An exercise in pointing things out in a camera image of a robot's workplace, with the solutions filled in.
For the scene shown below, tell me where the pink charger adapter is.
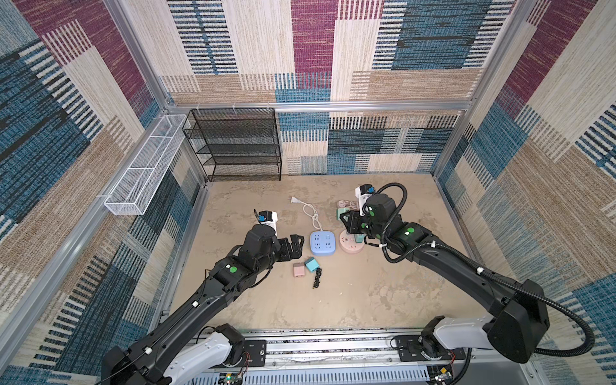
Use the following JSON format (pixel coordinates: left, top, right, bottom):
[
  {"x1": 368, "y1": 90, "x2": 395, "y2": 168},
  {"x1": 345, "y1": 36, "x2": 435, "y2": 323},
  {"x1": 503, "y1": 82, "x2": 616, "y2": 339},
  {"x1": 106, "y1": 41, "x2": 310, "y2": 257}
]
[{"x1": 293, "y1": 263, "x2": 306, "y2": 278}]

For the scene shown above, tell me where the blue charger adapter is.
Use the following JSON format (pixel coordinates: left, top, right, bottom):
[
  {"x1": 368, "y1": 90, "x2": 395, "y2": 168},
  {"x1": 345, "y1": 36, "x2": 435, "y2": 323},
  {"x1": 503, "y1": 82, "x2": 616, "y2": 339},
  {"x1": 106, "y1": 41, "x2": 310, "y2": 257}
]
[{"x1": 305, "y1": 258, "x2": 320, "y2": 273}]

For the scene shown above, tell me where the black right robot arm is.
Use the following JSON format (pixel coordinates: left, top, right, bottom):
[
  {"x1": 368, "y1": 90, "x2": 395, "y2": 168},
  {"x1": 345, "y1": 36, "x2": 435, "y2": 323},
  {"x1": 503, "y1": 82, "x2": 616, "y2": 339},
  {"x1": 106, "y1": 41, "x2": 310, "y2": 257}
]
[{"x1": 339, "y1": 192, "x2": 550, "y2": 364}]

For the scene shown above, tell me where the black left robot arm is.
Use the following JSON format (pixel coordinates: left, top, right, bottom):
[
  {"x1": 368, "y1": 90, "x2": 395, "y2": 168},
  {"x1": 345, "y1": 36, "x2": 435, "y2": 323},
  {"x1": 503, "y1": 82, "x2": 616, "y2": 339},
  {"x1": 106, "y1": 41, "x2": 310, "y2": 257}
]
[{"x1": 100, "y1": 224, "x2": 305, "y2": 384}]

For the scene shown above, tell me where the pink round power strip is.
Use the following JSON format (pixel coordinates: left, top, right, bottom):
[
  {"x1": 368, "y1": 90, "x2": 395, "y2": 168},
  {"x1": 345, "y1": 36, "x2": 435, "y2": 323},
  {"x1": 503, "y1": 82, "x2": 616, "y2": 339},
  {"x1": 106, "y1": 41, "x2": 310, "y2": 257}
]
[{"x1": 338, "y1": 230, "x2": 364, "y2": 254}]

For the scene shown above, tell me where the blue square power strip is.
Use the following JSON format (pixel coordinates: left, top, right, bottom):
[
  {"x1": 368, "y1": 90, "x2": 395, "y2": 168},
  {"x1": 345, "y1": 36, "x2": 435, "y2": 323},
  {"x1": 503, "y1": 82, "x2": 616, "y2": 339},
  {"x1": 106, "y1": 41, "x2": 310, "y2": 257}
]
[{"x1": 310, "y1": 230, "x2": 336, "y2": 257}]

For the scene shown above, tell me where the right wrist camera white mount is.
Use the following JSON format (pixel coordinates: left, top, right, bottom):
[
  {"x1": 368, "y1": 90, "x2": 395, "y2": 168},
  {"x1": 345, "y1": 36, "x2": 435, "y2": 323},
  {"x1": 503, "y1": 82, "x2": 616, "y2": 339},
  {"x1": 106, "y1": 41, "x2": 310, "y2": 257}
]
[{"x1": 355, "y1": 184, "x2": 375, "y2": 216}]

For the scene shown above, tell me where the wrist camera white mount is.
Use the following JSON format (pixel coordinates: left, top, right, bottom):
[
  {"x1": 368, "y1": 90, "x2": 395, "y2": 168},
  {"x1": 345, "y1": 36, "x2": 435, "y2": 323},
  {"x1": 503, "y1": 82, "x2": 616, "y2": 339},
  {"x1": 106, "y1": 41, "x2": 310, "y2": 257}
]
[
  {"x1": 355, "y1": 184, "x2": 375, "y2": 216},
  {"x1": 253, "y1": 210, "x2": 278, "y2": 237}
]

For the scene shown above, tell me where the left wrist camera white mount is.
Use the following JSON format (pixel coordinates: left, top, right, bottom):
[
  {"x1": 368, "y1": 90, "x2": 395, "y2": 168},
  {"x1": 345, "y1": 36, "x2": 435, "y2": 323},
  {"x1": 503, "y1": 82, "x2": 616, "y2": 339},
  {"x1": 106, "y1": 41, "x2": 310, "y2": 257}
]
[{"x1": 253, "y1": 210, "x2": 278, "y2": 237}]

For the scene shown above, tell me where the black corrugated cable conduit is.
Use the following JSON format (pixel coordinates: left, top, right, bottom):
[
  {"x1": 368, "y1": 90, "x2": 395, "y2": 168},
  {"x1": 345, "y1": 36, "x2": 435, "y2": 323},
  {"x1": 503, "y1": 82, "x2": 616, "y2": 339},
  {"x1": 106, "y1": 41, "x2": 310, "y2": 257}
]
[{"x1": 366, "y1": 182, "x2": 596, "y2": 358}]

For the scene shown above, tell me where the white power cord with plug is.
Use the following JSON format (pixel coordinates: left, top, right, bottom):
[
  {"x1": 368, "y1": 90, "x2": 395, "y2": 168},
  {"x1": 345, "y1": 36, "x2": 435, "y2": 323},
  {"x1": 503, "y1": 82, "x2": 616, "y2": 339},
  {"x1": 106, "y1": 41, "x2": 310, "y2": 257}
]
[{"x1": 289, "y1": 196, "x2": 323, "y2": 233}]

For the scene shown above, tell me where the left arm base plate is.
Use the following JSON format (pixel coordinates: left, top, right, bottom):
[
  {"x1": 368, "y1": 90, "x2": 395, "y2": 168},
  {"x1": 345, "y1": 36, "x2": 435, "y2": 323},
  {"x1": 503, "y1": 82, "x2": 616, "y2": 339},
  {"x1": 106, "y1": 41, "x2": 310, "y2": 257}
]
[{"x1": 194, "y1": 335, "x2": 266, "y2": 371}]

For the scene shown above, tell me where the black wire shelf rack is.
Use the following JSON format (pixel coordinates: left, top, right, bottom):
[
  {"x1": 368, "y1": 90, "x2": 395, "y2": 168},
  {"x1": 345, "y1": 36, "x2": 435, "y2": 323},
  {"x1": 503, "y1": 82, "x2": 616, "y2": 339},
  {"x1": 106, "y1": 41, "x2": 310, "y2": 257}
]
[{"x1": 184, "y1": 107, "x2": 282, "y2": 182}]

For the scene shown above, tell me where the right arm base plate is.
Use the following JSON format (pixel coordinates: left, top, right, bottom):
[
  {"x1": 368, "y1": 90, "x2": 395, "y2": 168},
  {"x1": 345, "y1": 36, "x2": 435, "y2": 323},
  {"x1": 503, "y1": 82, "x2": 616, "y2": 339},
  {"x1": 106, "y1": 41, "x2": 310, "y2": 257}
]
[{"x1": 389, "y1": 335, "x2": 467, "y2": 363}]

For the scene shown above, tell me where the white wire mesh basket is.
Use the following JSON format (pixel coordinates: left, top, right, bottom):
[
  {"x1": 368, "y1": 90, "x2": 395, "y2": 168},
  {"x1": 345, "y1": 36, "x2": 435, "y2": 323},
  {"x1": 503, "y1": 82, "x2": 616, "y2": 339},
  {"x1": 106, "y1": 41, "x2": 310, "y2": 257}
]
[{"x1": 104, "y1": 115, "x2": 187, "y2": 216}]

